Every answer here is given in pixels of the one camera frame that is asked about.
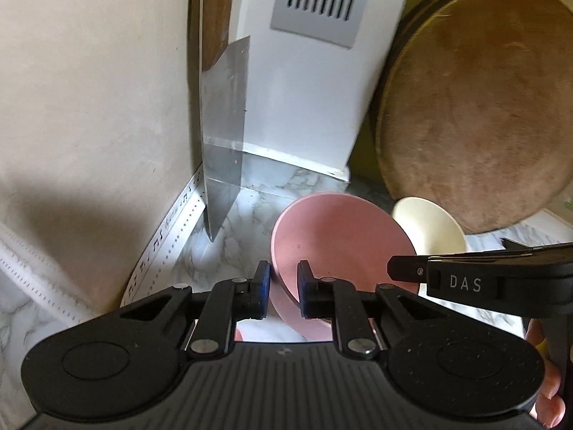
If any person's right hand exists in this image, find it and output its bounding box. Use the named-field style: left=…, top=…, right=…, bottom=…
left=523, top=318, right=565, bottom=430

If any round wooden cutting board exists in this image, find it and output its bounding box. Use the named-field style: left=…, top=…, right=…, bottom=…
left=369, top=0, right=573, bottom=235

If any cream round bowl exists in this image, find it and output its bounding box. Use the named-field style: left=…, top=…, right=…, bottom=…
left=391, top=196, right=468, bottom=296

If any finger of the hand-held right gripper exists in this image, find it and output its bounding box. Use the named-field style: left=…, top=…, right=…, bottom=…
left=387, top=254, right=430, bottom=281
left=501, top=236, right=573, bottom=252

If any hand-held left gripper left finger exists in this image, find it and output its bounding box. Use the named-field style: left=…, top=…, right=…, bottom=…
left=119, top=260, right=272, bottom=360

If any pink round bowl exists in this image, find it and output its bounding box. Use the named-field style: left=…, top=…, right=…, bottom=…
left=271, top=192, right=419, bottom=341

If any grey vent grille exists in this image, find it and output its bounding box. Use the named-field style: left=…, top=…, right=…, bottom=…
left=270, top=0, right=377, bottom=49

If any white music-note edge strip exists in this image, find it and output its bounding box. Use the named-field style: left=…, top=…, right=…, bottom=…
left=0, top=166, right=209, bottom=323

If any wooden-handled cleaver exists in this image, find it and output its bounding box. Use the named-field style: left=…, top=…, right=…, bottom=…
left=188, top=0, right=250, bottom=242

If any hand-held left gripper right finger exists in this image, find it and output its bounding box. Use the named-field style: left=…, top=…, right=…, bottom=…
left=297, top=260, right=444, bottom=360

